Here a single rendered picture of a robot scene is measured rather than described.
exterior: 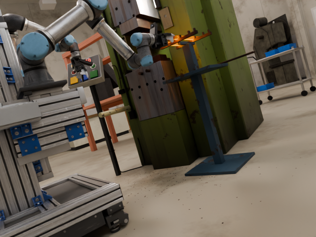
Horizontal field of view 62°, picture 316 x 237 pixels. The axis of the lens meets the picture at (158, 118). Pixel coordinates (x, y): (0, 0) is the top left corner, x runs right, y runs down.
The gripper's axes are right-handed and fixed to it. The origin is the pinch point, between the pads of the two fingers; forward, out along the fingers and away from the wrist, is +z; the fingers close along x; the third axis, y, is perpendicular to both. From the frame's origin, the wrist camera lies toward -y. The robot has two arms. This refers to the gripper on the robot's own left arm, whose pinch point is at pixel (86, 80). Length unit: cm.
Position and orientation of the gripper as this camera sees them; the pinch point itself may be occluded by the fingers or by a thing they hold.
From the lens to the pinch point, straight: 232.0
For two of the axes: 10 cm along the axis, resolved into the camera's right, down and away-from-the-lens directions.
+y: -8.1, 2.6, -5.3
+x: 5.2, -1.1, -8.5
